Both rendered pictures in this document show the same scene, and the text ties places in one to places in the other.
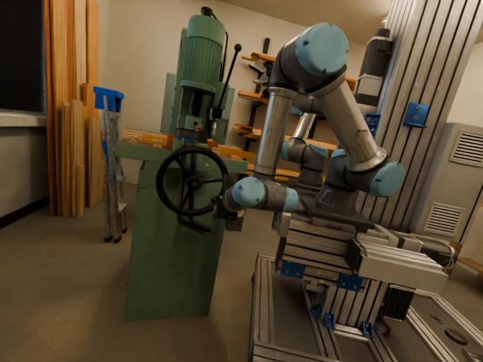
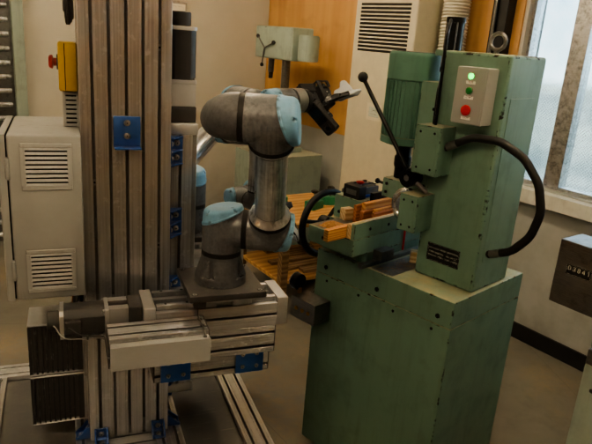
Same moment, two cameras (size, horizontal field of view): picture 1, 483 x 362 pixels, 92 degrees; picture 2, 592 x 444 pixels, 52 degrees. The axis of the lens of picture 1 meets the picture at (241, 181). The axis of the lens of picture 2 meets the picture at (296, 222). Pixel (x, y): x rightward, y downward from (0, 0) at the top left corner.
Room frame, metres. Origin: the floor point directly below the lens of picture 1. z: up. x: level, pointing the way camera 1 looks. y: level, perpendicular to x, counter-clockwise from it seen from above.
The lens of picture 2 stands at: (2.97, -0.91, 1.53)
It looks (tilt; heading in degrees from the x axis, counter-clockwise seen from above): 17 degrees down; 155
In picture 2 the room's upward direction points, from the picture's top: 4 degrees clockwise
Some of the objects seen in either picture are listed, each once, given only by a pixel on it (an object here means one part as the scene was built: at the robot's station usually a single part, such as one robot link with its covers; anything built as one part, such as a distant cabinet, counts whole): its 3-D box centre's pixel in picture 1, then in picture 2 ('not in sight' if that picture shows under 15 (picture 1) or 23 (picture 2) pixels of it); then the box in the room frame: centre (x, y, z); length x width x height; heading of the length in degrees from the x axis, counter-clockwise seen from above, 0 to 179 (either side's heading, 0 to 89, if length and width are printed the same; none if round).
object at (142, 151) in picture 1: (185, 157); (374, 223); (1.11, 0.28, 0.87); 0.61 x 0.30 x 0.06; 110
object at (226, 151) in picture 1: (203, 147); (383, 221); (1.24, 0.24, 0.92); 0.60 x 0.02 x 0.04; 110
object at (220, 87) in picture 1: (219, 96); (432, 149); (1.47, 0.23, 1.23); 0.09 x 0.08 x 0.15; 20
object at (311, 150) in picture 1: (315, 156); (225, 225); (1.38, -0.40, 0.98); 0.13 x 0.12 x 0.14; 65
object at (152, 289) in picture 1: (175, 233); (403, 369); (1.33, 0.34, 0.36); 0.58 x 0.45 x 0.71; 20
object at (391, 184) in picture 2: (192, 125); (403, 191); (1.24, 0.31, 1.03); 0.14 x 0.07 x 0.09; 20
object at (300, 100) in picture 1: (302, 105); not in sight; (1.29, -0.24, 1.24); 0.11 x 0.08 x 0.11; 65
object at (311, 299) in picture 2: (232, 219); (309, 307); (1.18, 0.01, 0.58); 0.12 x 0.08 x 0.08; 20
